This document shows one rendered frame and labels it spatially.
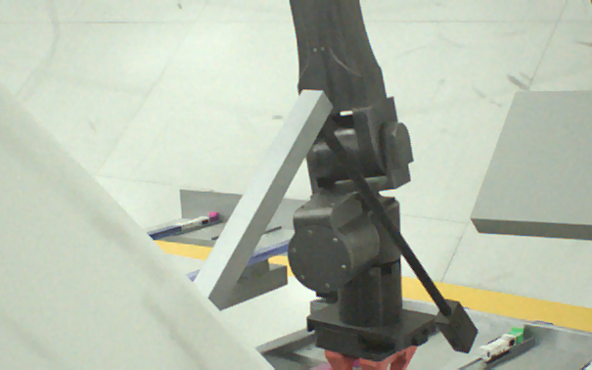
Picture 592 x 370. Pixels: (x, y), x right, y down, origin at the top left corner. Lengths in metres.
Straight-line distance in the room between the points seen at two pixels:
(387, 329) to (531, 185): 0.65
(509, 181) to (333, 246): 0.74
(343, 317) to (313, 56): 0.23
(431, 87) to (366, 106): 1.78
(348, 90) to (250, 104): 2.05
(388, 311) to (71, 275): 0.76
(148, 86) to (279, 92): 0.51
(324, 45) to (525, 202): 0.69
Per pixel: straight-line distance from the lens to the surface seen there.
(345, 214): 0.87
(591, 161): 1.55
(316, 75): 0.91
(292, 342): 1.21
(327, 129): 0.66
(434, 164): 2.50
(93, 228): 0.19
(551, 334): 1.24
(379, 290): 0.94
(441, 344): 1.24
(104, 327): 0.20
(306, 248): 0.87
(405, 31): 2.87
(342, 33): 0.90
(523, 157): 1.59
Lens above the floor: 1.75
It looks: 41 degrees down
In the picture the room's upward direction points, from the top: 37 degrees counter-clockwise
